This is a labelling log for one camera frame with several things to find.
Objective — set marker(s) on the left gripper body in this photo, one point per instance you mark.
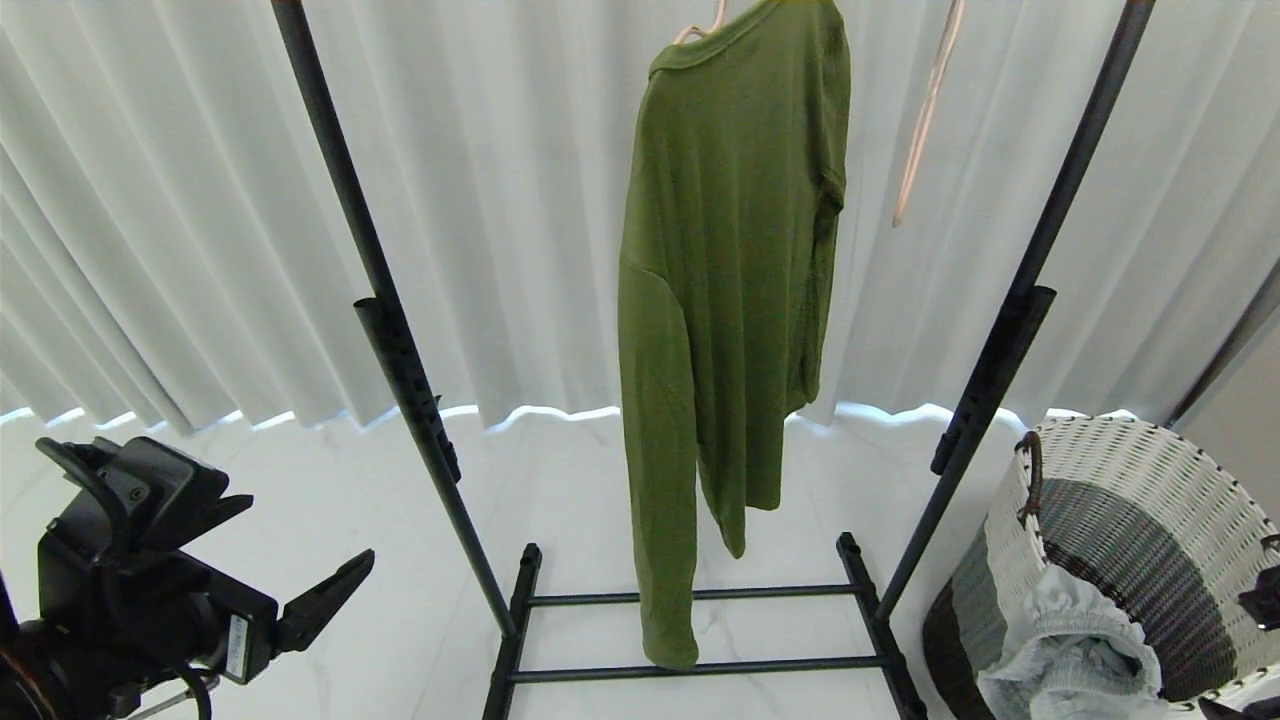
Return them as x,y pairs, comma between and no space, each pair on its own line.
130,620

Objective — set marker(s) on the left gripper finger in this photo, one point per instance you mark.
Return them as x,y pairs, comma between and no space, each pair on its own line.
320,610
220,512

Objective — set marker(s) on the green long-sleeved shirt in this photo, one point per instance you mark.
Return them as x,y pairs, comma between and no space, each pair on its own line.
720,250

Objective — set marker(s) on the pink clothes hanger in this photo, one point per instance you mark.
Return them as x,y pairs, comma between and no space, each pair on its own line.
930,105
718,15

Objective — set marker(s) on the black clothes rack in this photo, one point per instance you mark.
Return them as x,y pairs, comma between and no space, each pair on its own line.
400,340

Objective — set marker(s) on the white laundry basket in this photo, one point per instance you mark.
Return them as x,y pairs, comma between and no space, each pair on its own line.
1150,500

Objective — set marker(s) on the white curtain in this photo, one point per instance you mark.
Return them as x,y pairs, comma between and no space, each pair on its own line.
200,200

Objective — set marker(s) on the pale grey shorts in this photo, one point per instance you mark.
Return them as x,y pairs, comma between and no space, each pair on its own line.
1070,640

